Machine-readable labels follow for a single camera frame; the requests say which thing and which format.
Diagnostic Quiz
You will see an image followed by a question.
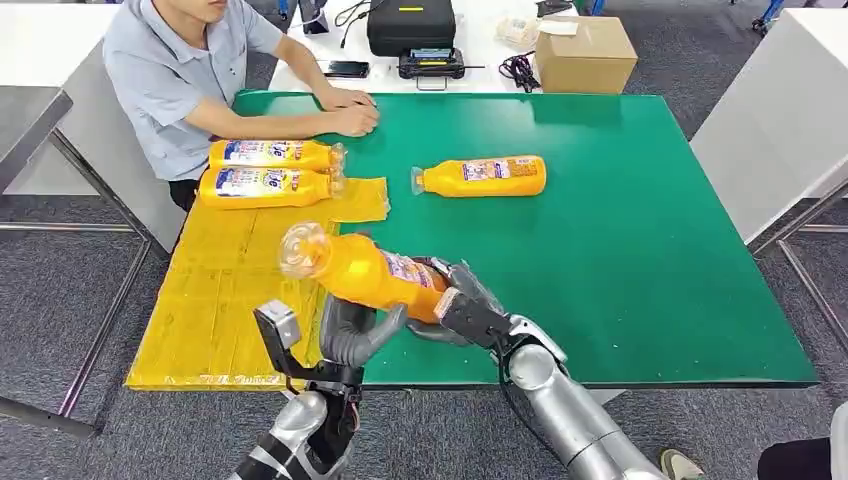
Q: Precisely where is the person's hand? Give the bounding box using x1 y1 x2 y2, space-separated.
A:
329 103 381 139
316 85 377 112

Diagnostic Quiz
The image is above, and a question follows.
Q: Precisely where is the brown cardboard box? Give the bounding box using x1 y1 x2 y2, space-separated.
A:
534 15 639 95

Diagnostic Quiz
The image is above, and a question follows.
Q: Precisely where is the black carrying case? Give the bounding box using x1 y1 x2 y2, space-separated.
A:
366 0 458 58

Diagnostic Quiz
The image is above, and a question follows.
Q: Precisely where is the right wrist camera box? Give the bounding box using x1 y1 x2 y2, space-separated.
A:
433 286 513 350

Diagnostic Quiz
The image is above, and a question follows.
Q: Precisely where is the white table with metal legs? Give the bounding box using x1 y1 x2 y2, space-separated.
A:
688 7 848 246

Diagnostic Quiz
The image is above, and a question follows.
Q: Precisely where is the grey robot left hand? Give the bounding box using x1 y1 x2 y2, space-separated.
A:
319 294 409 370

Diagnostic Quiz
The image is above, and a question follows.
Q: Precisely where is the black handheld controller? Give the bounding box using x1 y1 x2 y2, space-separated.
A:
397 47 486 92

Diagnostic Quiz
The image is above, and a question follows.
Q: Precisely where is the white table with grey side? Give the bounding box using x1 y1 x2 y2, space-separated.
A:
0 3 188 254

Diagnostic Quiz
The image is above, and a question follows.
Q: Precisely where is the white desk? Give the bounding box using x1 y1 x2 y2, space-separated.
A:
268 0 581 95

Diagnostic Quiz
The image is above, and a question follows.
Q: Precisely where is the green table mat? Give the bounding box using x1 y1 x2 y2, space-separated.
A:
231 89 820 390

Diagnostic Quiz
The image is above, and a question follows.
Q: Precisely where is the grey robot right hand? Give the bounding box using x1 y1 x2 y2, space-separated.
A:
406 256 509 348

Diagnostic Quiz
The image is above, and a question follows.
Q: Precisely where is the person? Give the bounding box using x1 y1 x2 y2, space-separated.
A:
101 0 381 213

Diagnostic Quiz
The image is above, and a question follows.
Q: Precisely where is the yellow sheet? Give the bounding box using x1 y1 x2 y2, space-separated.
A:
124 173 391 393

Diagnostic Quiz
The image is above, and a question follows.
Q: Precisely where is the person's left hand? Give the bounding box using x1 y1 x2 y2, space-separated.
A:
316 85 377 112

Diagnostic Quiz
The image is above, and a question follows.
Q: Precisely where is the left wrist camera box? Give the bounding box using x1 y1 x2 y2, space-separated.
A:
253 299 317 385

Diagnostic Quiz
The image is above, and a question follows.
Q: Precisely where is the orange drink bottle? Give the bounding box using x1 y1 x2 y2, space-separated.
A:
278 221 453 325
197 165 346 211
409 154 549 199
207 139 348 176

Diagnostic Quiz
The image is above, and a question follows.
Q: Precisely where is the black thin cable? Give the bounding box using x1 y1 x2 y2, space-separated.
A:
333 0 389 50

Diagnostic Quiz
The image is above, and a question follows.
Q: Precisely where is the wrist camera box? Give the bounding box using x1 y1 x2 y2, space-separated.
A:
433 286 513 350
253 299 317 385

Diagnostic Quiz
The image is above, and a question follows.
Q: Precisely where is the person's right hand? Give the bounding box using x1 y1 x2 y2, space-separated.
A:
329 103 381 139

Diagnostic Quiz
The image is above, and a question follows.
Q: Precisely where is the black smartphone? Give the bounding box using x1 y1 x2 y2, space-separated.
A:
323 60 372 80

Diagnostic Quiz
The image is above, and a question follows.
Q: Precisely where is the beige shoe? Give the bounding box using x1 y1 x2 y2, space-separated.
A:
659 448 707 480

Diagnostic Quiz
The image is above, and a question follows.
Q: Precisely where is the clear plastic bag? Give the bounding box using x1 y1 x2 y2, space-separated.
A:
495 15 541 52

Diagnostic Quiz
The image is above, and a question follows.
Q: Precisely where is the black phone stand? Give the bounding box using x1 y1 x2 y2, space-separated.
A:
296 0 331 36

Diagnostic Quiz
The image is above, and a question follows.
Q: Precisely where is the metal table frame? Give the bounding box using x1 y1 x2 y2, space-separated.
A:
747 177 848 359
0 129 170 441

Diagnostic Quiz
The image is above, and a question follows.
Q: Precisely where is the black coiled cable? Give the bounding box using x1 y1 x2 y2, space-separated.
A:
498 51 543 94

